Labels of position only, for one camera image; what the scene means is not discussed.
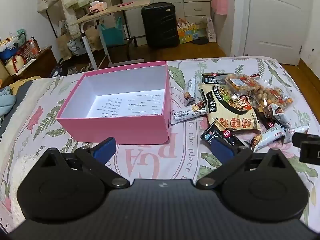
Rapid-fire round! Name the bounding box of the white plastic bag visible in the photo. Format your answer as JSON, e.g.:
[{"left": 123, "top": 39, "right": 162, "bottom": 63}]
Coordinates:
[{"left": 205, "top": 16, "right": 217, "bottom": 43}]

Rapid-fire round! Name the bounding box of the pink tissue box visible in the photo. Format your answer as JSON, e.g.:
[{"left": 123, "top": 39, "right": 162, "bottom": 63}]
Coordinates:
[{"left": 89, "top": 1, "right": 108, "bottom": 12}]

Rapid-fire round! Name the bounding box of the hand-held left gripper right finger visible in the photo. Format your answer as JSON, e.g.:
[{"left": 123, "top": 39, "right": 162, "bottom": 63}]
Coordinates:
[{"left": 196, "top": 137, "right": 295, "bottom": 190}]

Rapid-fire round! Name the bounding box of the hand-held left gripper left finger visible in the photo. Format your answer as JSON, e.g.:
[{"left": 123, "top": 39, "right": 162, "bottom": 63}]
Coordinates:
[{"left": 32, "top": 137, "right": 131, "bottom": 189}]

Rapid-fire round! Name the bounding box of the colourful gift box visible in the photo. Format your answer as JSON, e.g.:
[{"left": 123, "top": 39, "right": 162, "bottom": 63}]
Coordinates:
[{"left": 177, "top": 17, "right": 199, "bottom": 44}]

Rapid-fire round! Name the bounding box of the pair of shoes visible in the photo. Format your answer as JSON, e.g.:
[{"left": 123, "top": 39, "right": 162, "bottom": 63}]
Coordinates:
[{"left": 66, "top": 64, "right": 93, "bottom": 76}]

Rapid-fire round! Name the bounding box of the small clear coated peanut bag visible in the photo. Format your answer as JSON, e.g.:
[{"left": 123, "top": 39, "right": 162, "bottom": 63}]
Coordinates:
[{"left": 224, "top": 75, "right": 262, "bottom": 93}]

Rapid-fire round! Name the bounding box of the pink cardboard box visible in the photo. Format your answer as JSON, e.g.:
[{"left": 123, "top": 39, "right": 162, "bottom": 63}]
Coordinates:
[{"left": 56, "top": 60, "right": 172, "bottom": 145}]

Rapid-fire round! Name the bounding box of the wooden rolling desk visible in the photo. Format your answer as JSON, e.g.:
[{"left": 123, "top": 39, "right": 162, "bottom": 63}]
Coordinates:
[{"left": 70, "top": 0, "right": 151, "bottom": 70}]

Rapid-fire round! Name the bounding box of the pink hanging bag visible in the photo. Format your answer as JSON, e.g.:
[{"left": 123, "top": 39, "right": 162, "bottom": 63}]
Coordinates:
[{"left": 212, "top": 0, "right": 229, "bottom": 15}]

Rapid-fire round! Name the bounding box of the grey printed shopping bag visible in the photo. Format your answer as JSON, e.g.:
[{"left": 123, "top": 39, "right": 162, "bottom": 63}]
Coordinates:
[{"left": 67, "top": 39, "right": 87, "bottom": 56}]

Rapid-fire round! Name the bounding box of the white door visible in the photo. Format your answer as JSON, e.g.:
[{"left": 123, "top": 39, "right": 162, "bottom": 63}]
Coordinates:
[{"left": 241, "top": 0, "right": 310, "bottom": 65}]

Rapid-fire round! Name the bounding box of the wooden nightstand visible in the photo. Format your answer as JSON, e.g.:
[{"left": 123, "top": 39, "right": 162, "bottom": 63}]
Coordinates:
[{"left": 0, "top": 45, "right": 58, "bottom": 83}]

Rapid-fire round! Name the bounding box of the tall brown paper bag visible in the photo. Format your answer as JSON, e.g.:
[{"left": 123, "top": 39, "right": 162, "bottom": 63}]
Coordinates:
[{"left": 55, "top": 21, "right": 75, "bottom": 60}]

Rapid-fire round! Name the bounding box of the large clear coated peanut bag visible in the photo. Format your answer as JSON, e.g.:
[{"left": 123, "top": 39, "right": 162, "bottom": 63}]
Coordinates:
[{"left": 250, "top": 84, "right": 293, "bottom": 112}]

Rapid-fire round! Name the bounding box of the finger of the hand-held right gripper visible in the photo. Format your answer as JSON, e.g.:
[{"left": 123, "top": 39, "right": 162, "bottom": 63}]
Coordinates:
[
  {"left": 292, "top": 132, "right": 320, "bottom": 147},
  {"left": 299, "top": 141, "right": 320, "bottom": 165}
]

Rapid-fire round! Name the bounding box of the beige noodle packet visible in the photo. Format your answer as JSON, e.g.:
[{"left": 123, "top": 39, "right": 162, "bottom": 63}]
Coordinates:
[{"left": 199, "top": 83, "right": 262, "bottom": 131}]

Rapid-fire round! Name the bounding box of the light blue cloth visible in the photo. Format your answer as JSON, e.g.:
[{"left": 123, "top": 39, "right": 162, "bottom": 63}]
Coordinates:
[{"left": 0, "top": 86, "right": 16, "bottom": 115}]

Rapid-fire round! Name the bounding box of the blue gift bag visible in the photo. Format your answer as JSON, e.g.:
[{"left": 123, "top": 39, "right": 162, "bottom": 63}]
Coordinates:
[{"left": 0, "top": 39, "right": 22, "bottom": 60}]

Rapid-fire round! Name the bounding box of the wide brown paper bag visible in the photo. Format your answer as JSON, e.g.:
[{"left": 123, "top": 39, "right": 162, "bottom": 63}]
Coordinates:
[{"left": 85, "top": 26, "right": 103, "bottom": 53}]

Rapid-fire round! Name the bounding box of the grey blanket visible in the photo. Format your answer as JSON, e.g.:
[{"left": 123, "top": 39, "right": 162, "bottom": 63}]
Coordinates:
[{"left": 0, "top": 80, "right": 34, "bottom": 137}]

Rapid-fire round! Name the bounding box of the cream bag with red ribbon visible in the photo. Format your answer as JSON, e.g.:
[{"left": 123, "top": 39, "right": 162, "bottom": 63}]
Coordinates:
[{"left": 5, "top": 55, "right": 27, "bottom": 77}]

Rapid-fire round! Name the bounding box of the yellow cloth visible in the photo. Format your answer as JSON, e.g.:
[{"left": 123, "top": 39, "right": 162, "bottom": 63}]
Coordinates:
[{"left": 10, "top": 76, "right": 42, "bottom": 96}]

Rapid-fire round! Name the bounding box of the black suitcase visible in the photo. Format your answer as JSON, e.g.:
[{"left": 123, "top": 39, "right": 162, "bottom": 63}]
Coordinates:
[{"left": 141, "top": 2, "right": 180, "bottom": 48}]

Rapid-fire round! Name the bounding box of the teal shopping bag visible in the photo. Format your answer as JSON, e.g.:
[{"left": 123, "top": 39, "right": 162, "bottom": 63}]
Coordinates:
[{"left": 99, "top": 17, "right": 125, "bottom": 47}]

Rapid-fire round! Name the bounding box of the white snack bar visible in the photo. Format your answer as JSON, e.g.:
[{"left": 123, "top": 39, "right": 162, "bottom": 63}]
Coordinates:
[
  {"left": 171, "top": 101, "right": 207, "bottom": 125},
  {"left": 184, "top": 77, "right": 197, "bottom": 106},
  {"left": 251, "top": 126, "right": 286, "bottom": 152},
  {"left": 264, "top": 104, "right": 292, "bottom": 128},
  {"left": 284, "top": 126, "right": 310, "bottom": 143}
]

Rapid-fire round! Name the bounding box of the black floor bag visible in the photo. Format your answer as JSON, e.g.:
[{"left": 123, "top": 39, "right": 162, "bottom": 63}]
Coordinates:
[{"left": 50, "top": 64, "right": 66, "bottom": 78}]

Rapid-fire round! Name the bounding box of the red gift bag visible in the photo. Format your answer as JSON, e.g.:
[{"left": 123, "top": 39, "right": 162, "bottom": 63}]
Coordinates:
[{"left": 19, "top": 37, "right": 40, "bottom": 58}]

